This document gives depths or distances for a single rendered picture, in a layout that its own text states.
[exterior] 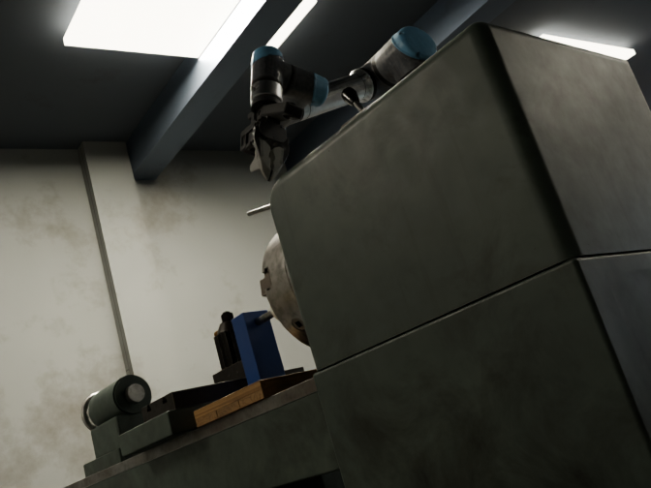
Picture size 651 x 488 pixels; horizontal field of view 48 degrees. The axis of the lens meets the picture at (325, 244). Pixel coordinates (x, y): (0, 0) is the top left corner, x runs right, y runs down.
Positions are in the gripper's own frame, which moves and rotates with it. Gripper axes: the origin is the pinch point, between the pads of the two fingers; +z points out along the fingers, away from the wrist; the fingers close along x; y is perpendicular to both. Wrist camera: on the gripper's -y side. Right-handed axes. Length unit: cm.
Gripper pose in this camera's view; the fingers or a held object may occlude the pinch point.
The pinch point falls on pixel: (270, 173)
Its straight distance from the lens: 160.0
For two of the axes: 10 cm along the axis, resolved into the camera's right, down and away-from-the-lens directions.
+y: -6.0, 3.9, 7.0
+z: 0.2, 8.8, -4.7
